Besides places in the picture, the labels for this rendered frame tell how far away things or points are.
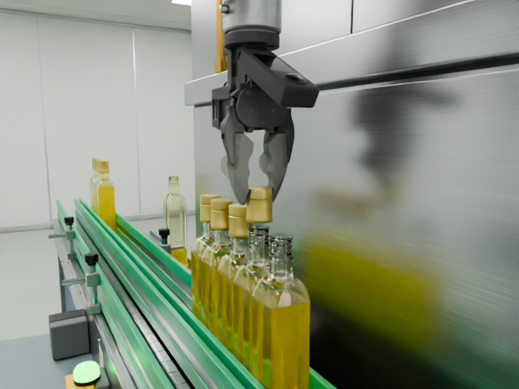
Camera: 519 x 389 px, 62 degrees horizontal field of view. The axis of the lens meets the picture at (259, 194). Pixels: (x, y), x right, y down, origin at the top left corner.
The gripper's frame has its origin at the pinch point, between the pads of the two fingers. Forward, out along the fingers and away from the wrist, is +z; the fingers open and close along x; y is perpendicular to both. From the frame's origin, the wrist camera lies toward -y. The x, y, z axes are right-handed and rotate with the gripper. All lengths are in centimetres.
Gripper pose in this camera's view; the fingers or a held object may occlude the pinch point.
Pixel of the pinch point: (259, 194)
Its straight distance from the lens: 56.4
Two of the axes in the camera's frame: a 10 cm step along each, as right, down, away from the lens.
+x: -8.8, 0.7, -4.8
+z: 0.0, 9.9, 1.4
